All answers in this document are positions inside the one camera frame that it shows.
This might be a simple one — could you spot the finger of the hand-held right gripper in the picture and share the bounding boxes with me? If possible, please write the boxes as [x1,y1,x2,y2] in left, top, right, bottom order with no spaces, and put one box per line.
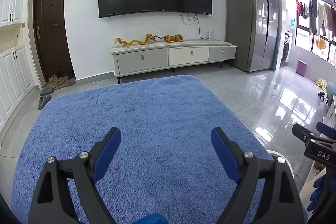
[291,123,329,147]
[316,122,336,139]

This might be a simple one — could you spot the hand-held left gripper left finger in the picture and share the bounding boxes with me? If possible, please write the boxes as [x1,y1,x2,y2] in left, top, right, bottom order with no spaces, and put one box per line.
[28,127,122,224]

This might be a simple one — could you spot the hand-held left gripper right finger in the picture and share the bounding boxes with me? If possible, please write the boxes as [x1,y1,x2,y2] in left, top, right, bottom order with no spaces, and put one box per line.
[211,127,307,224]

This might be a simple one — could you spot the person's right hand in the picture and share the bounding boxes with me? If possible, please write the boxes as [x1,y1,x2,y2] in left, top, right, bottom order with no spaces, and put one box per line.
[309,174,327,212]

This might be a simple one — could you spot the white furniture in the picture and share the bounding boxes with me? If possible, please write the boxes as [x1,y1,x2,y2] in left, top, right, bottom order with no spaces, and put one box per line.
[323,94,336,125]

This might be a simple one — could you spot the blue shaggy rug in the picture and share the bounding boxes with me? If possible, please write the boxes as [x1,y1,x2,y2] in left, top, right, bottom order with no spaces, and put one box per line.
[11,75,308,224]

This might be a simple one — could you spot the purple stool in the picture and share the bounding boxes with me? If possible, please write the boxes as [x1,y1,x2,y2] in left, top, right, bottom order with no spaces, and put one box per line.
[296,60,308,76]

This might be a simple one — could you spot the white washing machine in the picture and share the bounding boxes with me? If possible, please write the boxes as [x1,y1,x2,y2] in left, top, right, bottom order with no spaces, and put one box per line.
[279,31,293,68]

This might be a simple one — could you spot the beige shoes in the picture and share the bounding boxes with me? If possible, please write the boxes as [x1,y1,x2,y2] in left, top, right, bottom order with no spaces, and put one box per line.
[49,75,65,88]

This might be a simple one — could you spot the grey white television cabinet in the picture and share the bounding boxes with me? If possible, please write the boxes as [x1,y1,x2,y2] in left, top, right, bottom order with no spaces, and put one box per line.
[110,39,237,84]

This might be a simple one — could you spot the golden dragon figurine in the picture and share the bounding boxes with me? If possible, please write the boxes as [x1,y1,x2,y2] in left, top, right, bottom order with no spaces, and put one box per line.
[113,33,163,49]

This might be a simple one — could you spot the row of hanging clothes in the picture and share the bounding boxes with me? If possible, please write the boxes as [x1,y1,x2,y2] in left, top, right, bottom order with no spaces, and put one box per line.
[296,0,336,39]

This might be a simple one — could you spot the golden tiger figurine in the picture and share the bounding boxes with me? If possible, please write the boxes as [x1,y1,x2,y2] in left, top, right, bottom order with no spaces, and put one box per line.
[164,34,184,43]

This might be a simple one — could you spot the grey refrigerator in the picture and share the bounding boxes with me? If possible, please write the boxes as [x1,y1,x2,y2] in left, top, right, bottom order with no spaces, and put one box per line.
[225,0,280,73]

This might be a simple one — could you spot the dark brown door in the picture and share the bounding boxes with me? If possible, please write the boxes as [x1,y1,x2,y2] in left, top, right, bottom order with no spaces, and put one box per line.
[33,0,75,83]

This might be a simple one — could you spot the wall cable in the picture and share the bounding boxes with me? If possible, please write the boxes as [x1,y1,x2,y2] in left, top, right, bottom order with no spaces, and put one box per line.
[180,12,204,40]

